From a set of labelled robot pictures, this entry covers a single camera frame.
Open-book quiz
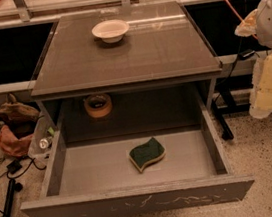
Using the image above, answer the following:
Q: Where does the clear plastic bottle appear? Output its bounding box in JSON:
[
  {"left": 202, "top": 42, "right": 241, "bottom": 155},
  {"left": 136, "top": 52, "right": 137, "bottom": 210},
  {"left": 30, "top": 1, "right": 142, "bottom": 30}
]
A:
[{"left": 28, "top": 116, "right": 54, "bottom": 163}]

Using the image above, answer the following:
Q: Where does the black power adapter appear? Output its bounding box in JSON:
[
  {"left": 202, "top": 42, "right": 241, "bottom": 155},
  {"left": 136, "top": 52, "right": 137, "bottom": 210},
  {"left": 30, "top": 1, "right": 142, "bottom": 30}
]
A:
[{"left": 7, "top": 160, "right": 22, "bottom": 174}]

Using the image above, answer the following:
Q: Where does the white bowl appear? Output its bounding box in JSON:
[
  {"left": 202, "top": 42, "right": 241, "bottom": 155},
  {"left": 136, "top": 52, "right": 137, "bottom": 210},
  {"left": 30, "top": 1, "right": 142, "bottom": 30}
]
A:
[{"left": 92, "top": 19, "right": 130, "bottom": 44}]

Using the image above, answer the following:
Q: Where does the grey open drawer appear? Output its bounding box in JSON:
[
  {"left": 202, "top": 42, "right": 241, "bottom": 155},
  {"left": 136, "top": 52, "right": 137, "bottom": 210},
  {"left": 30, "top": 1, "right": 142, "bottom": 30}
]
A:
[{"left": 6, "top": 75, "right": 258, "bottom": 217}]

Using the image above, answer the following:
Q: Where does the green and yellow sponge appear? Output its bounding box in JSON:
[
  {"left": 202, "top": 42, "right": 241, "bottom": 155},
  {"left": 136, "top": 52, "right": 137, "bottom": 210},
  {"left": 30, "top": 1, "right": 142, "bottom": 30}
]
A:
[{"left": 128, "top": 137, "right": 166, "bottom": 173}]

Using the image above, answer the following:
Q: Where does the brown cloth bag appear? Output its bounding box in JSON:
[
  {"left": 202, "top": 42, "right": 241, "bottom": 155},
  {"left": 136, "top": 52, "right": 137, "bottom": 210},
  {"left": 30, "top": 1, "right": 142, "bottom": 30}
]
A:
[{"left": 0, "top": 93, "right": 40, "bottom": 125}]

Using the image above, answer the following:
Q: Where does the brown tape roll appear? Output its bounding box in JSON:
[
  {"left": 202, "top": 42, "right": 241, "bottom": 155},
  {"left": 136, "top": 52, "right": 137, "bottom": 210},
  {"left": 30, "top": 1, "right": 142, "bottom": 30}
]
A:
[{"left": 84, "top": 93, "right": 113, "bottom": 118}]

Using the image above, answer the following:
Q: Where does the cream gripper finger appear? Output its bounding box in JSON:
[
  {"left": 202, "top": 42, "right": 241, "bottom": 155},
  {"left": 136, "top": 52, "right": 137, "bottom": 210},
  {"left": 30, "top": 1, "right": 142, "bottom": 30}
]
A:
[
  {"left": 249, "top": 53, "right": 272, "bottom": 119},
  {"left": 234, "top": 9, "right": 258, "bottom": 37}
]

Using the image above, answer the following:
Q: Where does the orange cloth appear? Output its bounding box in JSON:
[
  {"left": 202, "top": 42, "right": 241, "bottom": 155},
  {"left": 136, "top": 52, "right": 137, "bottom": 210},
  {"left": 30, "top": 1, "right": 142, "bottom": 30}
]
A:
[{"left": 0, "top": 124, "right": 34, "bottom": 157}]

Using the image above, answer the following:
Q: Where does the black tripod leg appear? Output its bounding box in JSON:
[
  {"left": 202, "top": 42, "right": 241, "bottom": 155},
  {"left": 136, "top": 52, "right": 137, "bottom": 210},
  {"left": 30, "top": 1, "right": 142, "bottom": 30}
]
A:
[{"left": 2, "top": 178, "right": 17, "bottom": 217}]

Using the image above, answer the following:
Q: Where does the black stand base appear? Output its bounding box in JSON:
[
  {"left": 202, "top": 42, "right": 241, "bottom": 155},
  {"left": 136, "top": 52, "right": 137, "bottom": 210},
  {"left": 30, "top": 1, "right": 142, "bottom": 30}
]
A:
[{"left": 211, "top": 84, "right": 250, "bottom": 140}]

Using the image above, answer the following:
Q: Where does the black plug on rail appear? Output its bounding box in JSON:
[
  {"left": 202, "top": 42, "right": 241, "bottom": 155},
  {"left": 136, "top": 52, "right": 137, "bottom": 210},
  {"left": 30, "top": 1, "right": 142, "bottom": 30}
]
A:
[{"left": 238, "top": 49, "right": 255, "bottom": 60}]

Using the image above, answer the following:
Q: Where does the grey cabinet counter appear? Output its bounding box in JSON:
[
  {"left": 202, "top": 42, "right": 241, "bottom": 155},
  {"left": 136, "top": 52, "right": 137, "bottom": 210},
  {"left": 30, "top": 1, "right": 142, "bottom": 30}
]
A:
[{"left": 32, "top": 2, "right": 221, "bottom": 100}]

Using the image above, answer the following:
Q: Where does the orange cable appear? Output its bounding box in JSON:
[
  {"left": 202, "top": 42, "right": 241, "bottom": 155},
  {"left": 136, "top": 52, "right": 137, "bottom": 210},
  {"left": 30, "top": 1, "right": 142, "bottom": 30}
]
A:
[{"left": 214, "top": 0, "right": 259, "bottom": 46}]

